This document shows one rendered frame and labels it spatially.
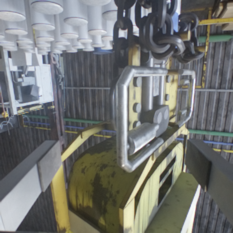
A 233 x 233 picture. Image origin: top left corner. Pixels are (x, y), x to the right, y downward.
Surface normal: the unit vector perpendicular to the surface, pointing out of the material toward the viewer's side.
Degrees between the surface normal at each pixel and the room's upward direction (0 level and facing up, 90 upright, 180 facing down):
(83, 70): 90
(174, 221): 180
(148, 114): 125
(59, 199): 90
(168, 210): 180
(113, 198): 112
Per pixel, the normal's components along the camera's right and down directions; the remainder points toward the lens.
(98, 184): -0.47, -0.45
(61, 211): 0.80, 0.14
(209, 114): -0.35, 0.24
